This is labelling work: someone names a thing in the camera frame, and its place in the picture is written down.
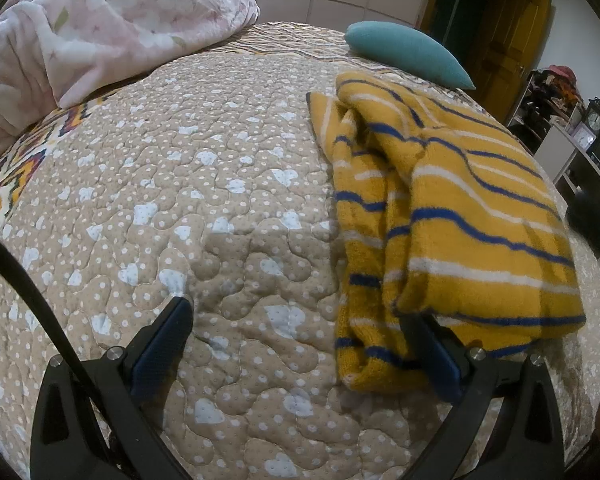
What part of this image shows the clothes pile with red hat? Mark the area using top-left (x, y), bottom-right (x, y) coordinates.
top-left (509, 64), bottom-right (583, 136)

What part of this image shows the teal pillow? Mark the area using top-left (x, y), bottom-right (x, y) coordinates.
top-left (344, 21), bottom-right (476, 90)

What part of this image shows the black cable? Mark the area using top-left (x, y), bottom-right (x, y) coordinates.
top-left (0, 226), bottom-right (131, 480)

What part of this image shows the beige dotted quilt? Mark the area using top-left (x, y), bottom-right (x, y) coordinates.
top-left (0, 22), bottom-right (600, 480)

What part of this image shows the colourful diamond pattern blanket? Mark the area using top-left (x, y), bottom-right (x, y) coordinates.
top-left (0, 90), bottom-right (114, 229)

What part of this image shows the white shelf unit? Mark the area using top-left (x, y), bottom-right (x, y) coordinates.
top-left (534, 125), bottom-right (600, 204)

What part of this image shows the pink floral comforter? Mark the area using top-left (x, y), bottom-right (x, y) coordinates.
top-left (0, 0), bottom-right (260, 156)

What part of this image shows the wooden door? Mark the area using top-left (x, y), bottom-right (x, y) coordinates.
top-left (448, 0), bottom-right (550, 124)

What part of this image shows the small clock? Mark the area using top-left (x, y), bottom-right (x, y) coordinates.
top-left (582, 98), bottom-right (600, 136)

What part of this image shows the yellow striped knit sweater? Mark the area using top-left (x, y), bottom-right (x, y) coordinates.
top-left (306, 72), bottom-right (585, 393)

